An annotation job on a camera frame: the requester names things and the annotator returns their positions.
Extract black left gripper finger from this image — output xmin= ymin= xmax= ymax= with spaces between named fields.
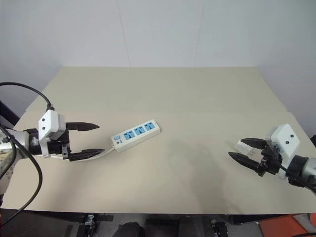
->
xmin=69 ymin=148 xmax=106 ymax=162
xmin=65 ymin=121 xmax=100 ymax=133

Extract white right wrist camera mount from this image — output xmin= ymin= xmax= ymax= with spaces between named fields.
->
xmin=265 ymin=123 xmax=301 ymax=180

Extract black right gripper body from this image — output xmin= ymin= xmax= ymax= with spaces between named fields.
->
xmin=256 ymin=144 xmax=284 ymax=177

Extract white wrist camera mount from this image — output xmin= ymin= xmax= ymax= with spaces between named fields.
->
xmin=38 ymin=109 xmax=66 ymax=158
xmin=265 ymin=123 xmax=301 ymax=180

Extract orange floor object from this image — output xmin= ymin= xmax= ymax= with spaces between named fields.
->
xmin=259 ymin=214 xmax=311 ymax=237

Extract white blue power strip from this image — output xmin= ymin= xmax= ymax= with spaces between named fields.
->
xmin=111 ymin=119 xmax=161 ymax=152

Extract metal table clamp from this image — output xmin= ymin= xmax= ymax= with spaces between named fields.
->
xmin=84 ymin=214 xmax=96 ymax=233
xmin=209 ymin=217 xmax=221 ymax=237

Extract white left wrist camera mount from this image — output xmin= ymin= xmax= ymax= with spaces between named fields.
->
xmin=38 ymin=109 xmax=66 ymax=158

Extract white plug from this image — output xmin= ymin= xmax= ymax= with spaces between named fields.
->
xmin=234 ymin=139 xmax=257 ymax=156

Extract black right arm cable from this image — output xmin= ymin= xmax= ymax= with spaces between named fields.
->
xmin=278 ymin=164 xmax=316 ymax=191

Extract dark rounded shape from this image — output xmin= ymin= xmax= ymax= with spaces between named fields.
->
xmin=118 ymin=221 xmax=145 ymax=237

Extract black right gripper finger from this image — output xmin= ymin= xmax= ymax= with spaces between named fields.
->
xmin=240 ymin=138 xmax=269 ymax=150
xmin=228 ymin=152 xmax=262 ymax=172

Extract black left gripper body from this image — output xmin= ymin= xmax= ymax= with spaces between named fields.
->
xmin=46 ymin=130 xmax=73 ymax=162

